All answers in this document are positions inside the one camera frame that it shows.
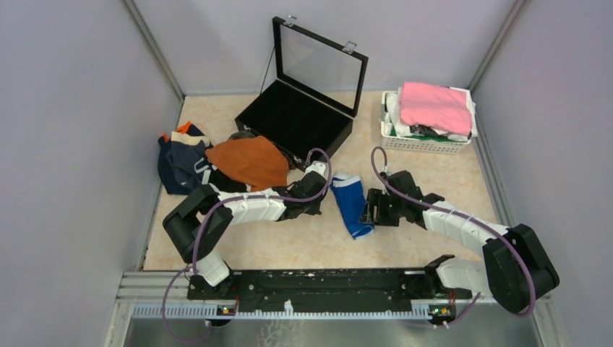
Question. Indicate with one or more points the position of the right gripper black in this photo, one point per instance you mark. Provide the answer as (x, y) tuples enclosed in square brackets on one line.
[(376, 197)]

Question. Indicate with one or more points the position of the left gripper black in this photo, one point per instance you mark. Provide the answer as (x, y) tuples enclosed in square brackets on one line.
[(315, 210)]

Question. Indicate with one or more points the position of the royal blue underwear white trim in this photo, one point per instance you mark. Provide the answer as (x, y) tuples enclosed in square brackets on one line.
[(348, 191)]

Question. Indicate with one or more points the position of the orange underwear cream waistband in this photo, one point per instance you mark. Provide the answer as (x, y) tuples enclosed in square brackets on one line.
[(255, 161)]

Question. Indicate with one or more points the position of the black underwear white trim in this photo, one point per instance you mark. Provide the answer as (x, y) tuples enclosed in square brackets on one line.
[(225, 182)]

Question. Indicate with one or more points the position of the olive grey underwear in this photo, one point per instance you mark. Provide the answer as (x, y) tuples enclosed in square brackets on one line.
[(241, 135)]

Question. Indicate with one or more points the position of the dark blue underwear cream waistband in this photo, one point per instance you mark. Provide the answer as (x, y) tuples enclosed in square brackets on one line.
[(190, 165)]

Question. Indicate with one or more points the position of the navy underwear orange waistband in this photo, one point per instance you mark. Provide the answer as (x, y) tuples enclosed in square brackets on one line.
[(164, 167)]

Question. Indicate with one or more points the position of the black display case glass lid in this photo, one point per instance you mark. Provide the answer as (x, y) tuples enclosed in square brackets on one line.
[(314, 97)]

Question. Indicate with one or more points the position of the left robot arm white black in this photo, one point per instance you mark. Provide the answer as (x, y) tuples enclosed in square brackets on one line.
[(196, 225)]

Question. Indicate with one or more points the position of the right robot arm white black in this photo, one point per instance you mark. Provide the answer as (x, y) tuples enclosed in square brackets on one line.
[(514, 268)]

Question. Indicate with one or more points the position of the white plastic basket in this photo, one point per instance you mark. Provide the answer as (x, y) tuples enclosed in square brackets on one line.
[(419, 143)]

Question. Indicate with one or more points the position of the white cloths in basket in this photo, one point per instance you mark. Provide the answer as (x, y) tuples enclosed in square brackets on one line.
[(422, 130)]

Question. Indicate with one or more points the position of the pink folded cloth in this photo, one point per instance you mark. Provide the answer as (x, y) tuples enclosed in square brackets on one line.
[(437, 107)]

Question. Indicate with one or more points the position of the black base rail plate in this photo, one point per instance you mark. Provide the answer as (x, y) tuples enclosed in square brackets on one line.
[(358, 290)]

